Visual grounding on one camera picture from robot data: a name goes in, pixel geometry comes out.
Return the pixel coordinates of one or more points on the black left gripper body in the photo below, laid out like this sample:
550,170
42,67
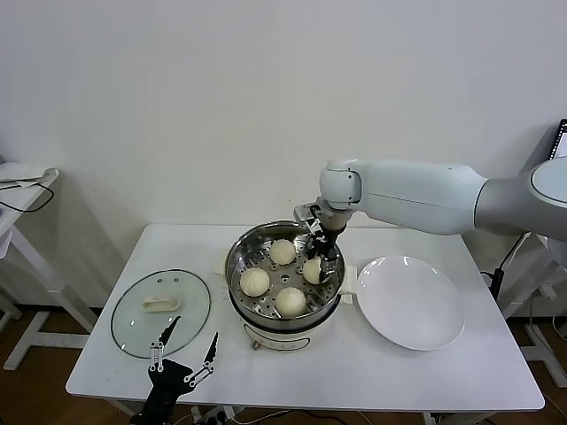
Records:
165,383

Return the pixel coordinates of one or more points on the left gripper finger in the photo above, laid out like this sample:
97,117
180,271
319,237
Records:
170,329
214,347

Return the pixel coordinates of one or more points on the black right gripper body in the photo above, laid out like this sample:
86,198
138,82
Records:
325,245

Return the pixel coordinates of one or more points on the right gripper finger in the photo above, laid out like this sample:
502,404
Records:
328,270
313,256

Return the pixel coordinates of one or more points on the white steamed baozi bun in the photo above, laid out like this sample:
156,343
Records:
291,302
253,282
312,271
282,251

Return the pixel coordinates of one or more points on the round glass pot lid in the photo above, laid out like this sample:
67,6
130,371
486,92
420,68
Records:
186,310

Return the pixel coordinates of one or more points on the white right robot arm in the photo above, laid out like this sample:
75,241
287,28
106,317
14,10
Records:
421,195

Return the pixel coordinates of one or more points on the stainless steel steamer basket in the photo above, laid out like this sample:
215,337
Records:
248,248

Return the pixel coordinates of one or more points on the white floor power strip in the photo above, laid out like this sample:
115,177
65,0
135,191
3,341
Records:
217,414

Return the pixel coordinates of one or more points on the white round plate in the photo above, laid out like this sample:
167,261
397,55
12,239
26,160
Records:
412,305

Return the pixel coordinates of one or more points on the white side table with cloth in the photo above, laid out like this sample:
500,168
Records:
26,261

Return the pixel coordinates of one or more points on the black power adapter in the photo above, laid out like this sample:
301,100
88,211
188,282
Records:
498,279

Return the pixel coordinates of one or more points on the white folded cloth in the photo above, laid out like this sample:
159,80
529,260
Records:
22,170

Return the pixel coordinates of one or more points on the white side table with laptop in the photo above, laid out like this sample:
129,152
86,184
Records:
553,254

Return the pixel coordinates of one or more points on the grey open laptop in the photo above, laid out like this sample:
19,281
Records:
561,137

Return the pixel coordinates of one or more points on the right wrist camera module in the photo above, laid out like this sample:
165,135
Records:
305,211

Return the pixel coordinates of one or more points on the white wall plug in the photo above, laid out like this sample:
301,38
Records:
547,292

